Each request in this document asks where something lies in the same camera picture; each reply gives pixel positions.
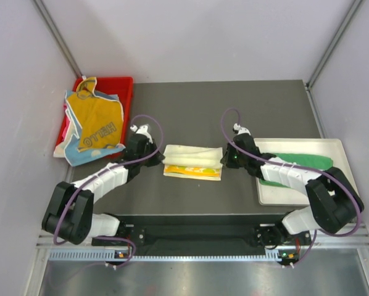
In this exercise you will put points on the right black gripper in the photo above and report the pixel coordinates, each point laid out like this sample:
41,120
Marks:
226,159

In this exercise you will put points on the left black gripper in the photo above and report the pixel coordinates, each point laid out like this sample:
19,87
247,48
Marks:
157,158

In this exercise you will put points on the orange mustard towel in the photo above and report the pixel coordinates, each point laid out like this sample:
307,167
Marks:
100,119

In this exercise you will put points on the yellow green patterned towel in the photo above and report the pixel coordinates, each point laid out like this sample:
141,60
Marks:
191,162

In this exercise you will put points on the green microfiber towel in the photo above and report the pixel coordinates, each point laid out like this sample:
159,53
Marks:
308,160

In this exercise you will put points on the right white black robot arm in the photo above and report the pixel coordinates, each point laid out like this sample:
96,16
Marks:
333,201

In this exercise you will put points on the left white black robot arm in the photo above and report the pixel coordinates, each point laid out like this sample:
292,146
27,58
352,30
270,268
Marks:
69,216

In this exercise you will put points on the white square tray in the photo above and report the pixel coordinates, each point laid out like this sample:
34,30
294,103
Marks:
282,196

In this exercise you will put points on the red plastic bin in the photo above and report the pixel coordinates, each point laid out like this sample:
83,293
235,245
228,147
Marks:
120,87

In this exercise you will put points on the blue patterned towel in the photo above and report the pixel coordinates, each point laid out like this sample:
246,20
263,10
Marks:
67,149

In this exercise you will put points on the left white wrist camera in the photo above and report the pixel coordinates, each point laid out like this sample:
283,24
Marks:
142,129

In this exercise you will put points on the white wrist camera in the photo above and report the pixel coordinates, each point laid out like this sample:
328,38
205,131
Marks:
238,129
142,129

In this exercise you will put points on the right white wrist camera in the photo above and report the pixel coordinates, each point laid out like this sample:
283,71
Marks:
238,129

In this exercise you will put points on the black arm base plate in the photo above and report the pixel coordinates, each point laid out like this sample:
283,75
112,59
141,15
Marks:
238,234

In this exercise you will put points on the aluminium frame rail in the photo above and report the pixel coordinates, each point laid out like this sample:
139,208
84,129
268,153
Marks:
358,240

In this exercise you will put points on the left aluminium corner post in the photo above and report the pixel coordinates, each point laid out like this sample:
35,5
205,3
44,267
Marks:
57,36

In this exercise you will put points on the aluminium corner post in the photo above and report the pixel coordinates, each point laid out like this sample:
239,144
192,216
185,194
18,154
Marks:
57,36
334,42

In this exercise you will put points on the right aluminium corner post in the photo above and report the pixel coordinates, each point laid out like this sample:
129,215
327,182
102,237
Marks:
334,42

